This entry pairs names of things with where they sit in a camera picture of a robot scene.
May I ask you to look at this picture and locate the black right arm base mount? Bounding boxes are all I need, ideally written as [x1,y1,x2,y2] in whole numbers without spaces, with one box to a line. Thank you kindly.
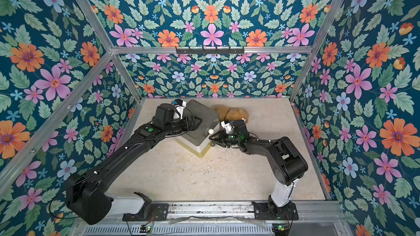
[252,197,299,221]

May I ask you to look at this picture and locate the black hook rail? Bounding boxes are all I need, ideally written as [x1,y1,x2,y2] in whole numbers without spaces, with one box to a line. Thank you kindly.
[175,47,245,55]

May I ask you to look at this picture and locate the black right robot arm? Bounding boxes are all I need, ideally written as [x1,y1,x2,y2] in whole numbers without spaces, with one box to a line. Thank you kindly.
[208,120,308,208]

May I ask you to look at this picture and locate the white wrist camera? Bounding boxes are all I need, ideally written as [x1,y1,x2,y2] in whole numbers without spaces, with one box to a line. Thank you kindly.
[172,99,187,120]
[220,120,234,134]

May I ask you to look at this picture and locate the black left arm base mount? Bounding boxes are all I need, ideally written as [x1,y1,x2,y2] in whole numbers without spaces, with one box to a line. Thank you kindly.
[122,192,169,222]

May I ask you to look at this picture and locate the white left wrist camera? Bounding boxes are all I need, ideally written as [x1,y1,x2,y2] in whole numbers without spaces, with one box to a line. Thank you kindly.
[172,99,187,120]

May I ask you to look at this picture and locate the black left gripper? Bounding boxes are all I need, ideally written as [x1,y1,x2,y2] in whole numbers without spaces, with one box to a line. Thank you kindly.
[162,115,202,136]

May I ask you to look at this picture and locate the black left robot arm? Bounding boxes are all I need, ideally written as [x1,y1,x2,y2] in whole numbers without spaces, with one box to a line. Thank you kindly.
[66,99,202,225]

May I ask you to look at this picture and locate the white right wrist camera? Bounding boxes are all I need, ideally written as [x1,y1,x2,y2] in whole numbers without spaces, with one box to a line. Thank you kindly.
[220,120,234,134]

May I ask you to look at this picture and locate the aluminium front rail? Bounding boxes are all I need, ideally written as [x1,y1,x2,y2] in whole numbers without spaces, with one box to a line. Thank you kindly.
[69,201,353,236]

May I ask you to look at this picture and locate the white yellow drawer cabinet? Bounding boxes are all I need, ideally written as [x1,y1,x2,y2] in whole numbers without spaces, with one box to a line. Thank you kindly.
[176,131,215,158]

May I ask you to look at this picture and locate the brown teddy bear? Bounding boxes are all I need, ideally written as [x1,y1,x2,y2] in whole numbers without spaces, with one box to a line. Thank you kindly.
[213,105,249,123]

